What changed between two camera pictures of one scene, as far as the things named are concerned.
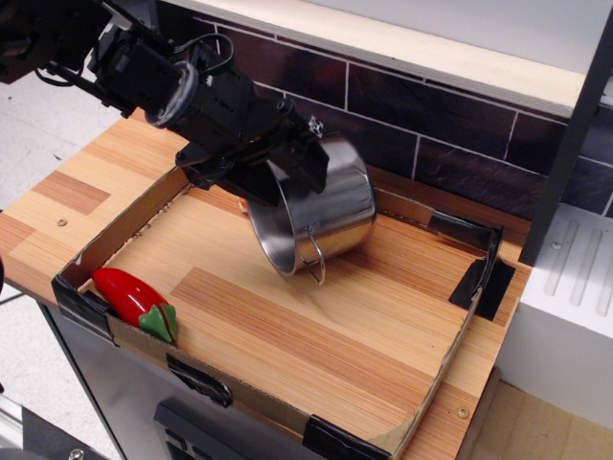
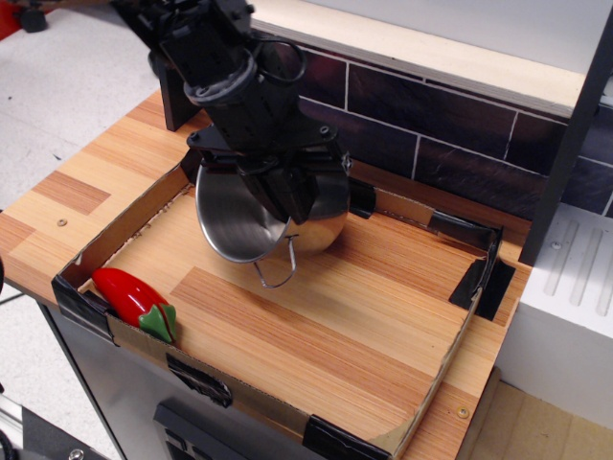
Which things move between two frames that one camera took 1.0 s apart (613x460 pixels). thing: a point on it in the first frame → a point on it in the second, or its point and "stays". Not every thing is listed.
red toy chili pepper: x=134 y=304 stays
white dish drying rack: x=560 y=346 stays
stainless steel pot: x=306 y=228 → x=246 y=225
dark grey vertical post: x=560 y=166 stays
